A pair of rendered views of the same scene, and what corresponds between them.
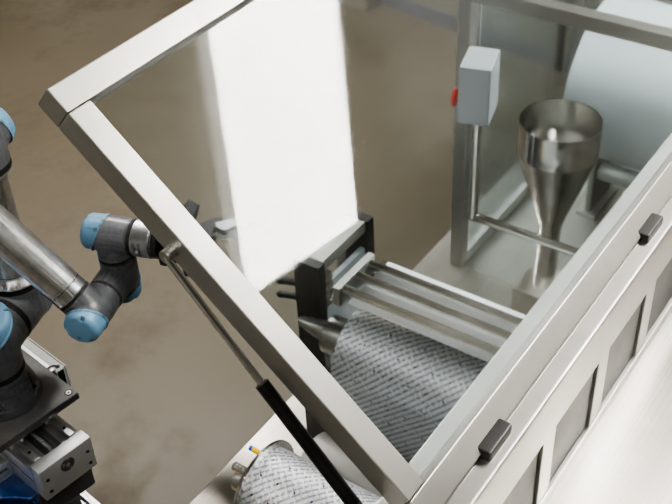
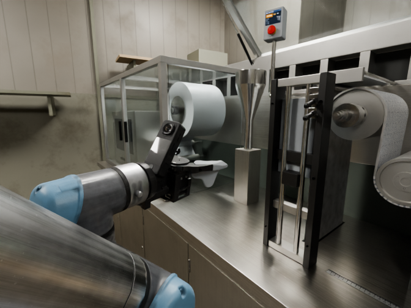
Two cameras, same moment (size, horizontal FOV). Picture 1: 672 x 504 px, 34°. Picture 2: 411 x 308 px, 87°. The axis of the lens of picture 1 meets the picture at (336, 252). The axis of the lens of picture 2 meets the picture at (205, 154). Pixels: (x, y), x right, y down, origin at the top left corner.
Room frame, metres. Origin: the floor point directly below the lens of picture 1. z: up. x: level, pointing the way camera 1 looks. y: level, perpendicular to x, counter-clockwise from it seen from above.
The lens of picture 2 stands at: (1.47, 0.68, 1.34)
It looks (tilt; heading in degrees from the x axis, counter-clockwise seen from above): 10 degrees down; 286
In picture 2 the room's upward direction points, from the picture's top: straight up
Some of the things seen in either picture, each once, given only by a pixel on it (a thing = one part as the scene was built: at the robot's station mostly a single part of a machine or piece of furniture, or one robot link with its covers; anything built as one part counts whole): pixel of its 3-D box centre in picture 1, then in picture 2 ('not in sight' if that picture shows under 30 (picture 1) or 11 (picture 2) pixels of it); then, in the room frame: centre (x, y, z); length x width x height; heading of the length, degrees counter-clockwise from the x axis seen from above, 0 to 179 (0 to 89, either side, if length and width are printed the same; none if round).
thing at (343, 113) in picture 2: not in sight; (340, 115); (1.29, 0.04, 1.33); 0.06 x 0.03 x 0.03; 54
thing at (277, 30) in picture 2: not in sight; (274, 25); (1.47, -0.22, 1.66); 0.07 x 0.07 x 0.10; 70
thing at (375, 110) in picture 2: not in sight; (369, 115); (1.16, -0.13, 1.33); 0.25 x 0.14 x 0.14; 54
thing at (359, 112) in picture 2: not in sight; (349, 115); (1.26, -0.01, 1.33); 0.06 x 0.06 x 0.06; 54
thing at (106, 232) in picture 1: (112, 234); (82, 201); (1.72, 0.44, 1.21); 0.11 x 0.08 x 0.09; 71
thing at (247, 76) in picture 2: not in sight; (250, 78); (1.56, -0.39, 1.50); 0.14 x 0.14 x 0.06
